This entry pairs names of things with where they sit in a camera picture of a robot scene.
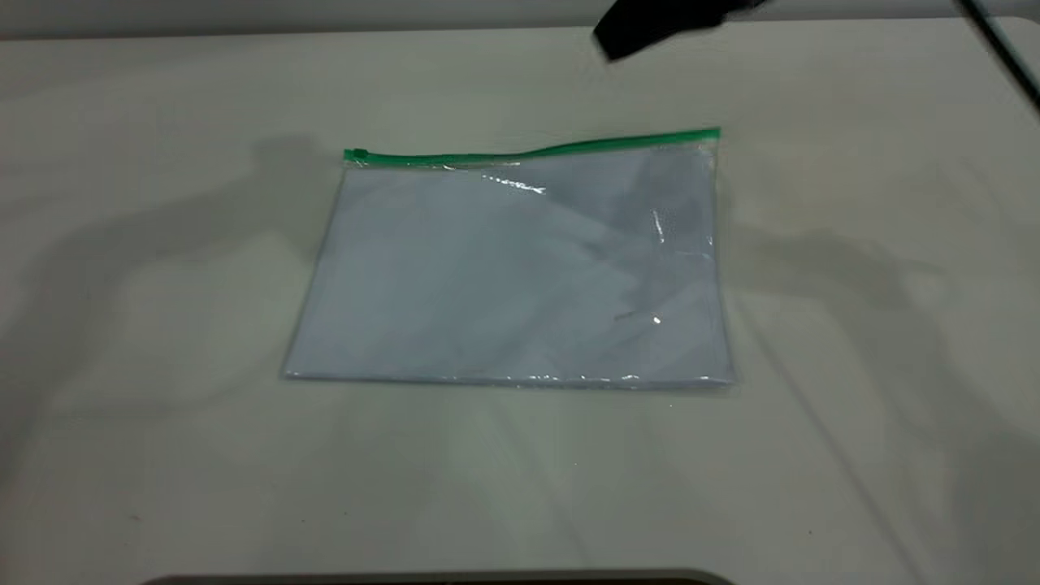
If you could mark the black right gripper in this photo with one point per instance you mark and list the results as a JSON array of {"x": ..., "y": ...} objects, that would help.
[{"x": 731, "y": 5}]

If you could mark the transparent bag with green zipper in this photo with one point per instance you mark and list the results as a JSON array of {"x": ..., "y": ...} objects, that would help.
[{"x": 520, "y": 268}]

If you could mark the green zipper slider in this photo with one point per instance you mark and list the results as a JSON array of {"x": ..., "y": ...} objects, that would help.
[{"x": 356, "y": 154}]

